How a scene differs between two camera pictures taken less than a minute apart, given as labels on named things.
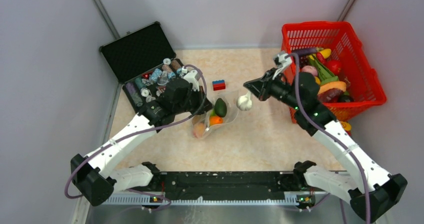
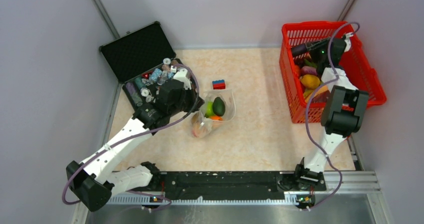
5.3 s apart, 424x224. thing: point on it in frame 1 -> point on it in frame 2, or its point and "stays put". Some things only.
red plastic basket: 365,84 stays put
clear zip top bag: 224,110 stays put
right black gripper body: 281,91 -> 316,51
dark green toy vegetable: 221,108 stays put
